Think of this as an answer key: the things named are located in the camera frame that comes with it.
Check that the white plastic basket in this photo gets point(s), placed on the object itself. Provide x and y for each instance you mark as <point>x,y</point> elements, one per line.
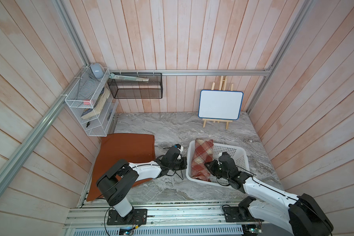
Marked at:
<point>237,153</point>

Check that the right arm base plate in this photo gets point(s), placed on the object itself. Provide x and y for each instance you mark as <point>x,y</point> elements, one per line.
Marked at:
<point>238,214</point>

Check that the light green flat ruler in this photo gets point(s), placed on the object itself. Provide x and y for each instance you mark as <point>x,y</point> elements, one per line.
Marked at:
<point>127,78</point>

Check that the worn book on shelf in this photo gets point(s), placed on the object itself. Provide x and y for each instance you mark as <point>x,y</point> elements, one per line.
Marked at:
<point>98,106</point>

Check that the wooden easel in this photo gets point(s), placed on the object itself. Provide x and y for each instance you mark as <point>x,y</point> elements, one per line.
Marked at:
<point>222,87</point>

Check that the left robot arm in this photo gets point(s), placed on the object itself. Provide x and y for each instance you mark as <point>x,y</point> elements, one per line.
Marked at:
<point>115,184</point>

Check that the small pink item on shelf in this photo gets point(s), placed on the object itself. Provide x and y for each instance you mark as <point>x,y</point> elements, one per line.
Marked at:
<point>86,102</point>

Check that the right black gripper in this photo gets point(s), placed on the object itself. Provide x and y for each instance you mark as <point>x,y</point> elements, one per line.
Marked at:
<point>211,167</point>

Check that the black wire mesh basket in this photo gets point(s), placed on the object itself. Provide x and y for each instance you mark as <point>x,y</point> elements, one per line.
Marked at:
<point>153,89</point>

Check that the white wire shelf rack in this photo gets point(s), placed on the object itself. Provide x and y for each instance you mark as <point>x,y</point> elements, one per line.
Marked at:
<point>86,87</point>

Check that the aluminium rail frame front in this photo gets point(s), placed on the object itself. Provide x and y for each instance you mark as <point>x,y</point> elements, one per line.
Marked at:
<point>175,219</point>

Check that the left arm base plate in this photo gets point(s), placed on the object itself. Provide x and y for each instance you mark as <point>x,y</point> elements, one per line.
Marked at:
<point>135,217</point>

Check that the red plaid skirt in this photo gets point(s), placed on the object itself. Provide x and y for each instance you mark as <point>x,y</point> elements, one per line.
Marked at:
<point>203,153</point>

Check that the grey computer mouse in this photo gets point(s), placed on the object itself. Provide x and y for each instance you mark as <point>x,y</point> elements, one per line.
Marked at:
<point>97,70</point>

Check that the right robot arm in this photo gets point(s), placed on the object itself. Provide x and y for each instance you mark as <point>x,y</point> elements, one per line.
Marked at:
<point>298,214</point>

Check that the rust brown skirt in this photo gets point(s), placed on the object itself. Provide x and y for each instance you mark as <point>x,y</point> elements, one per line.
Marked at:
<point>135,148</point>

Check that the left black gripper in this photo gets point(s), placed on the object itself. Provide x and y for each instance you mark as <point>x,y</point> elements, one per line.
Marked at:
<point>184,160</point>

